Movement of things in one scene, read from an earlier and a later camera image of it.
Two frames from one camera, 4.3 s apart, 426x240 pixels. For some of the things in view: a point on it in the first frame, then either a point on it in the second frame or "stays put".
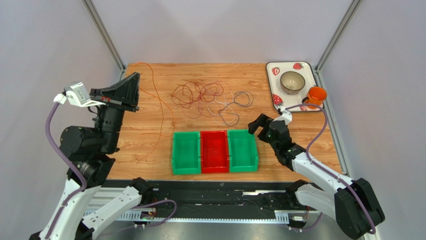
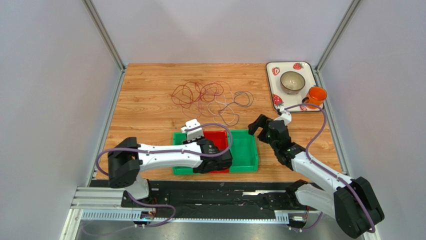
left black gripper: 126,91 → 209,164
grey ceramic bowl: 292,82 stays put
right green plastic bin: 243,156 stays put
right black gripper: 269,128 stays put
